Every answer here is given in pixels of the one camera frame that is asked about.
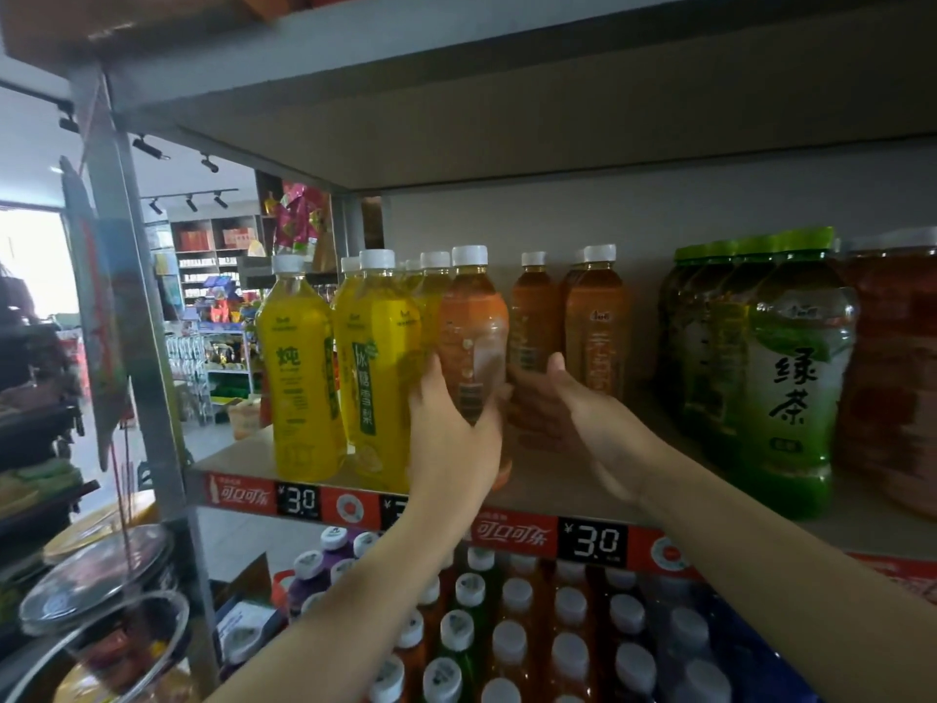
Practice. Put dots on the rows of white-capped drink bottles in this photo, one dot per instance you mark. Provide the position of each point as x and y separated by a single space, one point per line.
527 636

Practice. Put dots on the person's right forearm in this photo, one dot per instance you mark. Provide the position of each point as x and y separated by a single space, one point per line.
790 578

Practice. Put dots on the pink hanging snack packets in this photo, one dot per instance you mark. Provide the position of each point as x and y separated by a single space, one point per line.
299 219

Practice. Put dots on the person's right thumb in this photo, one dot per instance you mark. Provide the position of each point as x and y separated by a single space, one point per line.
565 380

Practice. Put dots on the large green tea bottle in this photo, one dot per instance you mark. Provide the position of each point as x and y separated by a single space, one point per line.
667 322
794 380
692 336
725 336

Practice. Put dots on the orange tea bottle white cap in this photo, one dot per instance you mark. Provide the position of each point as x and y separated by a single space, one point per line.
533 314
599 329
472 336

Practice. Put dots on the yellow pear drink bottle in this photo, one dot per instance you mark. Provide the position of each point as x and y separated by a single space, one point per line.
344 300
384 373
433 292
299 373
411 274

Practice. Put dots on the red shelf label strip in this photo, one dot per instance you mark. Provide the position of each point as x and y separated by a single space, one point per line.
512 534

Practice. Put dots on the cardboard box on shelf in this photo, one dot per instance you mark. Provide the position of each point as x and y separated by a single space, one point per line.
146 18

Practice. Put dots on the clear lidded plastic bowl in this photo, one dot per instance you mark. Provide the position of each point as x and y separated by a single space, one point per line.
110 651
95 578

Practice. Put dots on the person's left thumb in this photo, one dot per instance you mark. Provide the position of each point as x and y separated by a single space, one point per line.
498 417

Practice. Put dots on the black price tag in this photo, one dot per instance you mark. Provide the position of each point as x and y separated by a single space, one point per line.
593 541
393 510
298 501

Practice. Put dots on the grey metal shelving unit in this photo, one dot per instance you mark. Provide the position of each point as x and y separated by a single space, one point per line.
512 95

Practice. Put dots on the brown cardboard box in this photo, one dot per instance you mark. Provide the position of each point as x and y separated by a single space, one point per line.
245 582

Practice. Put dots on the person's left forearm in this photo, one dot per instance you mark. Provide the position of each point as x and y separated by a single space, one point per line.
351 614

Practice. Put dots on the large red tea bottle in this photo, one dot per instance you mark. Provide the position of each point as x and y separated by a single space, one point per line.
853 248
893 373

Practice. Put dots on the background store goods shelves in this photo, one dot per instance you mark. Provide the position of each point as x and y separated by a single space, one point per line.
212 300

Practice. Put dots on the person's right hand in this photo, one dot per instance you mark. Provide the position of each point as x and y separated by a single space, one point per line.
600 439

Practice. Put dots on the yellow lidded plastic bowl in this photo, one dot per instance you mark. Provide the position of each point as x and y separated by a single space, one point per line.
99 523

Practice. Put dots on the dark display rack with goods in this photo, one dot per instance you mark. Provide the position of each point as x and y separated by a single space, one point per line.
36 402

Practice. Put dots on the person's left hand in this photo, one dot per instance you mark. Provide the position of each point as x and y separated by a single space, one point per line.
446 453

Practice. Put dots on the hanging blue red sign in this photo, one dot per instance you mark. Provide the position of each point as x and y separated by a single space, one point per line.
91 307

